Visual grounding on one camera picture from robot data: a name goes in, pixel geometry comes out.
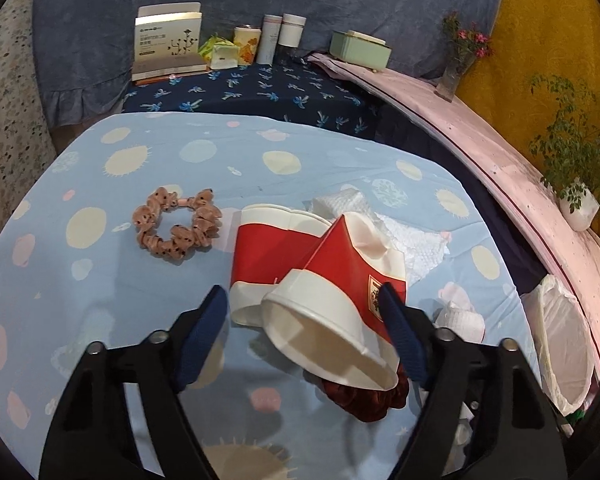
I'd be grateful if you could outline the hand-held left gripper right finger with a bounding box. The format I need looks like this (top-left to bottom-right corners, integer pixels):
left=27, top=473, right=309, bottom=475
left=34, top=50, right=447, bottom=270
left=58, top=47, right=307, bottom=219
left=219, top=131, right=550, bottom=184
left=377, top=282, right=568, bottom=480

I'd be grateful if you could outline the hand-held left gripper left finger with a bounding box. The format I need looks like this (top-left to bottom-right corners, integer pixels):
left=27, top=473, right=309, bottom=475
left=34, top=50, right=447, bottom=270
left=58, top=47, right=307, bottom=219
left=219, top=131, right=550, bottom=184
left=39, top=285, right=229, bottom=480

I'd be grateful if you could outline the white knit glove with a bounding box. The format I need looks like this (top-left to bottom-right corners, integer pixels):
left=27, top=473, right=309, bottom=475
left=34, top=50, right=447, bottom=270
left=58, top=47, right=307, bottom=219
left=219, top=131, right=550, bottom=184
left=432, top=300, right=486, bottom=343

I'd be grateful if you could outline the red and white paper cup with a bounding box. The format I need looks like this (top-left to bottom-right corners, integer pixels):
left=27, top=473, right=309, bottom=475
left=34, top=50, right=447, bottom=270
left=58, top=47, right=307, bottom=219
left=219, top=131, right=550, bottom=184
left=261, top=212, right=408, bottom=391
left=228, top=203, right=333, bottom=328

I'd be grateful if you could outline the bin with white liner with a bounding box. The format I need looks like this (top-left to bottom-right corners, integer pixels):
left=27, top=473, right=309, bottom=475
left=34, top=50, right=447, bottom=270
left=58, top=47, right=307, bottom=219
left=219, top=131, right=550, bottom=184
left=520, top=274, right=600, bottom=416

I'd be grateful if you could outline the dark red scrunchie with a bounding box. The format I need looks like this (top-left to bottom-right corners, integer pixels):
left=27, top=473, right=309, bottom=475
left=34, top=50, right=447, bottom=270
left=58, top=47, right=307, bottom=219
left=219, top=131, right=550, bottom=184
left=322, top=360, right=411, bottom=423

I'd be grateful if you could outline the light blue dotted tablecloth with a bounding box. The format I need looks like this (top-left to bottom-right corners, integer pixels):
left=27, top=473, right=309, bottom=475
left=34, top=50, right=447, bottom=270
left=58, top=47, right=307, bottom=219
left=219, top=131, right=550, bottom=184
left=0, top=110, right=536, bottom=480

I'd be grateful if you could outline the white paper tissue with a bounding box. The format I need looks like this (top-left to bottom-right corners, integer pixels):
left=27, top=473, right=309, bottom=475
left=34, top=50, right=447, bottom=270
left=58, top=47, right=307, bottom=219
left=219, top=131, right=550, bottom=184
left=307, top=187, right=453, bottom=286

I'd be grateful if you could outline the pink dotted scrunchie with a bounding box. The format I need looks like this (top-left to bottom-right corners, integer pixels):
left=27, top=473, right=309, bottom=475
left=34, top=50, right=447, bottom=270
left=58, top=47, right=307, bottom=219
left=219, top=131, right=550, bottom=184
left=132, top=186, right=222, bottom=263

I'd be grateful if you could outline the pink cloth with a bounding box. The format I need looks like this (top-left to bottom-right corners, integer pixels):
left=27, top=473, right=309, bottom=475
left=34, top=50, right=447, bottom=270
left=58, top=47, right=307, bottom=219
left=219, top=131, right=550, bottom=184
left=307, top=52, right=600, bottom=361

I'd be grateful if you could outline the green plant in white pot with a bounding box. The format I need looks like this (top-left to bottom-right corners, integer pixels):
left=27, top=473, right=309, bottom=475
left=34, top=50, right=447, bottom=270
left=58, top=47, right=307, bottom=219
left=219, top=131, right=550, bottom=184
left=527, top=74, right=600, bottom=233

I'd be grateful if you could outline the dark blue printed cloth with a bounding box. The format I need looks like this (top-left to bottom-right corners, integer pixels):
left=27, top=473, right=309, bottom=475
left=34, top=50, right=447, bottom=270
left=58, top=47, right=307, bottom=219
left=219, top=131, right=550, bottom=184
left=121, top=62, right=381, bottom=136

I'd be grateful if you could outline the glass vase with red flowers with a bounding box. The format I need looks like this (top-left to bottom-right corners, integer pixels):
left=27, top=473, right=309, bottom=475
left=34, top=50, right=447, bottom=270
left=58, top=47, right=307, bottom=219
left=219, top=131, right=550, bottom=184
left=437, top=10, right=496, bottom=103

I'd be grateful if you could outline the green tissue packet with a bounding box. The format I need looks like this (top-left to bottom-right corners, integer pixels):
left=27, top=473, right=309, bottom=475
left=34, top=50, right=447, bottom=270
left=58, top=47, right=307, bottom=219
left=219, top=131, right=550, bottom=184
left=197, top=34, right=241, bottom=68

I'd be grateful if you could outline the green tissue box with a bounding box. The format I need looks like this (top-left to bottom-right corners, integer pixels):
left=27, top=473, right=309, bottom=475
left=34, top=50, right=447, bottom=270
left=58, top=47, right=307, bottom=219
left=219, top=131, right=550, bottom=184
left=330, top=30, right=393, bottom=71

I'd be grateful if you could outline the white and gold box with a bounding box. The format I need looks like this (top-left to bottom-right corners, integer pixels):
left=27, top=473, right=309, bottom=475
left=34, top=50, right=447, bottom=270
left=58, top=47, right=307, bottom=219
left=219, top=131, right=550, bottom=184
left=131, top=2, right=212, bottom=86

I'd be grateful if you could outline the yellow floral tin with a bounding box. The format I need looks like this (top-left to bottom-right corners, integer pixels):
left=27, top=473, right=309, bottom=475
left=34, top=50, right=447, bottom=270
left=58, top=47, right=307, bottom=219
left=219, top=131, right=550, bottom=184
left=233, top=25, right=261, bottom=66

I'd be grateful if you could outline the slim white bottle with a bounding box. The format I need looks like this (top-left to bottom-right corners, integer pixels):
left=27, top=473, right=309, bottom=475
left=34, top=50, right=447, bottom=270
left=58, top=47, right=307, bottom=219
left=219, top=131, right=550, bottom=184
left=257, top=14, right=282, bottom=66

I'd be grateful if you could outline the wide white bottle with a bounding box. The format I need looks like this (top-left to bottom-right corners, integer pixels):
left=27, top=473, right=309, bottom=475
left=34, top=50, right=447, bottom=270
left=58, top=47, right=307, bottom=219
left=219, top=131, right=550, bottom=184
left=278, top=12, right=307, bottom=63

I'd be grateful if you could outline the yellow cloth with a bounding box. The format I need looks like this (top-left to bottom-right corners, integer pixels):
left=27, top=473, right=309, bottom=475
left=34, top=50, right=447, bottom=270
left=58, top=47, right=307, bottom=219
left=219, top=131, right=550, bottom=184
left=455, top=0, right=600, bottom=261

